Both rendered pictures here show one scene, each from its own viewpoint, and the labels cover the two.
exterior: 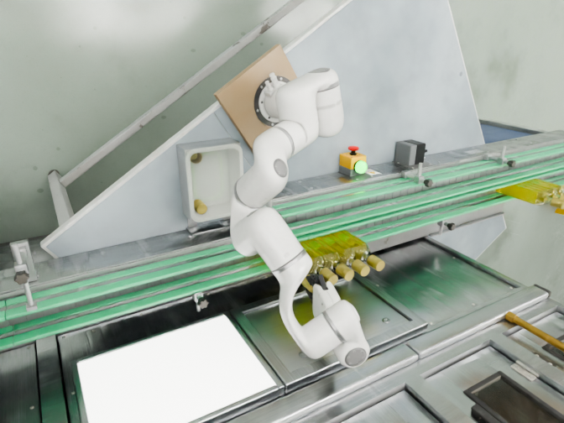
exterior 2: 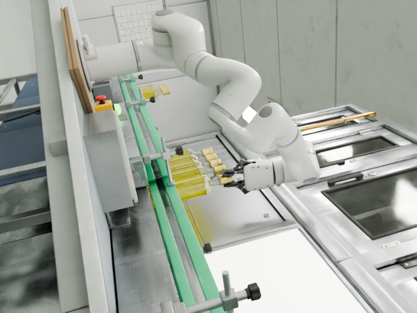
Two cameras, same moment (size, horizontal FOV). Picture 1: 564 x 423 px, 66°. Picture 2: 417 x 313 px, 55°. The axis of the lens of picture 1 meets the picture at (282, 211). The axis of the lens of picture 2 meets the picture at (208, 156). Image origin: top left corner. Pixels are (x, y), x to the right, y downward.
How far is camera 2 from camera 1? 1.29 m
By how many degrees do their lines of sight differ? 65
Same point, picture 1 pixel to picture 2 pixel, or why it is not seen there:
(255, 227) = (283, 115)
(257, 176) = (254, 86)
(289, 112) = (201, 43)
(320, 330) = (314, 159)
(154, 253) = (159, 246)
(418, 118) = not seen: hidden behind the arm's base
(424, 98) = not seen: hidden behind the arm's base
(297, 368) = (281, 218)
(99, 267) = (170, 287)
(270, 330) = (233, 229)
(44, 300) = not seen: outside the picture
